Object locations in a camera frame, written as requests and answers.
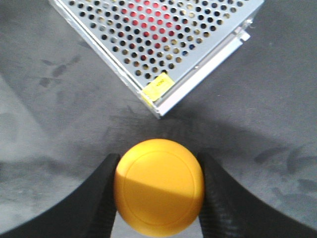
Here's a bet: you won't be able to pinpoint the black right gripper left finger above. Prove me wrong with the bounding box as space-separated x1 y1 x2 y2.
1 154 120 238

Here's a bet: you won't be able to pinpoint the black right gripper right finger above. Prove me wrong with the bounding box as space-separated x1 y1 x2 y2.
197 152 317 238

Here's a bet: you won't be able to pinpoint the yellow mushroom push button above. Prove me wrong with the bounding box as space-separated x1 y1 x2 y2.
114 139 205 238

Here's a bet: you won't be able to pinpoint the right perforated metal power supply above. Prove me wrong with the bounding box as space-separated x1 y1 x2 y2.
51 0 263 118

